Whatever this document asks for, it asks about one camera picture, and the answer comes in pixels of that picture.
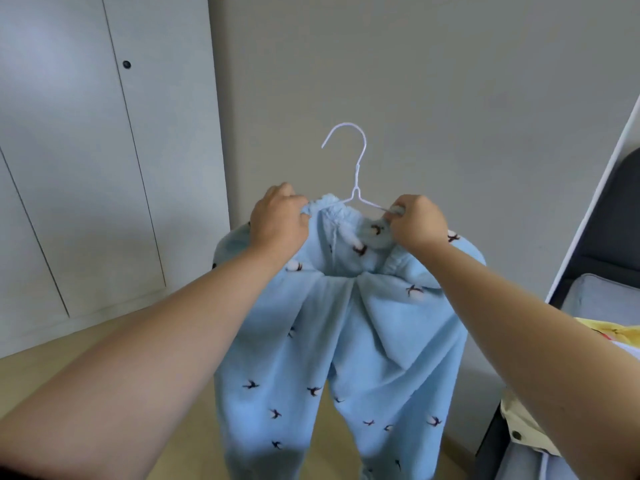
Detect person's right forearm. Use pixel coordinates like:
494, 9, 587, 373
416, 242, 640, 480

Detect light blue fleece pajama pants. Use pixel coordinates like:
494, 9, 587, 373
212, 193, 487, 480

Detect person's left forearm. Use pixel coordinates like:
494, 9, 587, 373
0, 243, 284, 480

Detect light grey cushion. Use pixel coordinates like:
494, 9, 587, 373
560, 274, 640, 327

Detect person's right hand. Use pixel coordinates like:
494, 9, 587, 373
388, 195, 450, 253

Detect white wire clothes hanger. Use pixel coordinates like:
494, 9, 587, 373
321, 123, 405, 215

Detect yellow garment with button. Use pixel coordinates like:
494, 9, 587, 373
500, 317, 640, 457

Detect white shelf board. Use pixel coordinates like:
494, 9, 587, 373
545, 94, 640, 304

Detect white wardrobe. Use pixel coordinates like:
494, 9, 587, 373
0, 0, 232, 359

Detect person's left hand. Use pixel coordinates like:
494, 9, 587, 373
248, 183, 312, 256

